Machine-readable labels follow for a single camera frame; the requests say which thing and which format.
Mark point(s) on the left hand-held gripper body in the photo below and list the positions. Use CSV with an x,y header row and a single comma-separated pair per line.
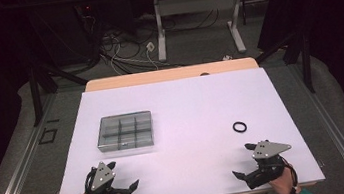
x,y
104,186

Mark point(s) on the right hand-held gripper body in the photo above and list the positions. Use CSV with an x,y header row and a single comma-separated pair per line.
x,y
266,167

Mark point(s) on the clear grey compartment box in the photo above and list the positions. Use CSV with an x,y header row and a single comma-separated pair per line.
x,y
124,132

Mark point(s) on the person's right hand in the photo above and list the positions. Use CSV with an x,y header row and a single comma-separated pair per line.
x,y
282,186

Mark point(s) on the white floor plug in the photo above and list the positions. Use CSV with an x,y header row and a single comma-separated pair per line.
x,y
227,57

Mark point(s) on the black metal stand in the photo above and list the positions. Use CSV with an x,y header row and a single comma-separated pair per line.
x,y
306,65
35,95

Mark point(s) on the white power adapter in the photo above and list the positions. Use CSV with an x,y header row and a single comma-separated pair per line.
x,y
150,46

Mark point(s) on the white background desk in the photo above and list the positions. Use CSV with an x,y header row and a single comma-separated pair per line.
x,y
194,4

